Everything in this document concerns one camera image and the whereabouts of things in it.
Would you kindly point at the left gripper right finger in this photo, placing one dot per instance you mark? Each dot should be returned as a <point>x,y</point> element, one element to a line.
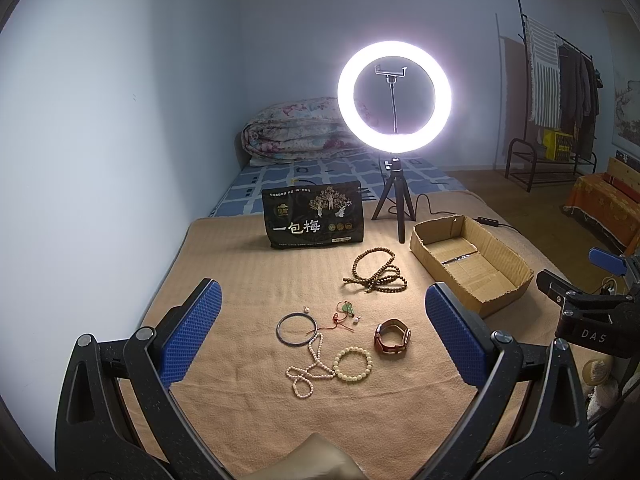
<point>527,419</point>

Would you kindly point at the striped white towel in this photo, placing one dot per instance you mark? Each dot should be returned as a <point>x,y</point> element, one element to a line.
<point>544,74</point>

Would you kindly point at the black clothes rack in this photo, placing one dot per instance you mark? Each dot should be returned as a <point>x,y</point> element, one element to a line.
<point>525,161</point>

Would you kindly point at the cardboard box tray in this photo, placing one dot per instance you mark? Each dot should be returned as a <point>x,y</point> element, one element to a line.
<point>485,274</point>

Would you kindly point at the brown leather watch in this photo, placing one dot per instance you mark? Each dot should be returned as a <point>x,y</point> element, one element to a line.
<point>392,338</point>

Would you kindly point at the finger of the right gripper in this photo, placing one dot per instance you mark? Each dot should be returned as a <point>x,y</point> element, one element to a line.
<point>616,265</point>
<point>555,289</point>

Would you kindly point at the dark hanging clothes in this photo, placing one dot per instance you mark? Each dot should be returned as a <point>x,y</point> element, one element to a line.
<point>579,99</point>

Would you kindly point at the white ring light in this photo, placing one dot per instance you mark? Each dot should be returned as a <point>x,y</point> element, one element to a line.
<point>396,142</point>

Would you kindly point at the blue patterned bed sheet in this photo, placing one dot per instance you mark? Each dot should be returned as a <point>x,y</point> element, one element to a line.
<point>369,169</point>

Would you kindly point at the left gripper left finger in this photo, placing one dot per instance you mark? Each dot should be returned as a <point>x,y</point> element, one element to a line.
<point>117,418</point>

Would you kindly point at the orange covered furniture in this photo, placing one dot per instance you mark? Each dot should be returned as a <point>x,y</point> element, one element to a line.
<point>610,199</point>

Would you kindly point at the plush toy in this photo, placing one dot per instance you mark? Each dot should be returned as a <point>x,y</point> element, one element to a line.
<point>600,387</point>

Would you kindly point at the folded floral quilt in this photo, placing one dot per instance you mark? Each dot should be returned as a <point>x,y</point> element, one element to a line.
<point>297,131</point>

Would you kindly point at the yellow box on rack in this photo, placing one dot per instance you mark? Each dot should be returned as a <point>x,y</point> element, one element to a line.
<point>558,146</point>

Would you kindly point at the black tripod stand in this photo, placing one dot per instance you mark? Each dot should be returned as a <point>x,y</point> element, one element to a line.
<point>396,190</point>

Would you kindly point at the black snack bag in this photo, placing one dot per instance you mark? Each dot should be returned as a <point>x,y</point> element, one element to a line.
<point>309,215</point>

